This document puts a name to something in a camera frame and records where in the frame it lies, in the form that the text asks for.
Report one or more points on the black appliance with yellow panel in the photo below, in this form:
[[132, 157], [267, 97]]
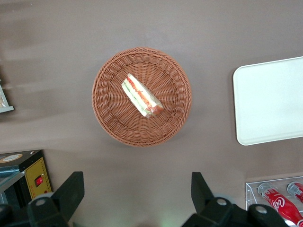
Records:
[[35, 170]]

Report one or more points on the cream plastic tray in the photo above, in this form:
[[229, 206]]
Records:
[[267, 101]]

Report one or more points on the red cola bottle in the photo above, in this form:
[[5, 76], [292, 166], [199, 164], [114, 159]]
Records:
[[281, 203], [297, 190]]

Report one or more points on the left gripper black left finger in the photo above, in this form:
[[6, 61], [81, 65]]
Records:
[[68, 194]]

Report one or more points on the brown round wicker basket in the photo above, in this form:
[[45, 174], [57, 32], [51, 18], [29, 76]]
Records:
[[113, 118]]

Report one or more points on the clear acrylic bottle holder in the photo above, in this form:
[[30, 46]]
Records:
[[251, 190]]

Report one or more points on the triangle sandwich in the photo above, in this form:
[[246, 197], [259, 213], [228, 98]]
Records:
[[139, 94]]

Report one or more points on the grey display shelf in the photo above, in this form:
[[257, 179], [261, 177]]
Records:
[[6, 109]]

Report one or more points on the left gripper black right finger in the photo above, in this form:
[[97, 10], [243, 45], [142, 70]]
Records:
[[203, 203]]

